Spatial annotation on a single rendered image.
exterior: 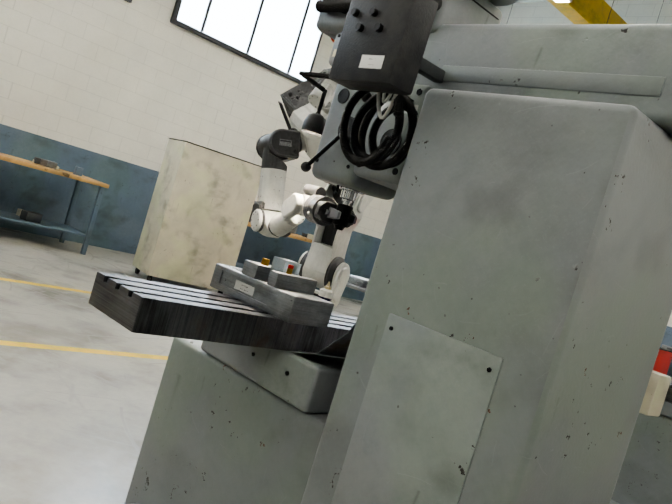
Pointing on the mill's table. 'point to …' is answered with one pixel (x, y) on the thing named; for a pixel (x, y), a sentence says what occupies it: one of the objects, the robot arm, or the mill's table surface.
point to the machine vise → (276, 295)
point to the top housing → (456, 11)
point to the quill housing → (334, 159)
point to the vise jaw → (256, 270)
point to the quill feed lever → (325, 148)
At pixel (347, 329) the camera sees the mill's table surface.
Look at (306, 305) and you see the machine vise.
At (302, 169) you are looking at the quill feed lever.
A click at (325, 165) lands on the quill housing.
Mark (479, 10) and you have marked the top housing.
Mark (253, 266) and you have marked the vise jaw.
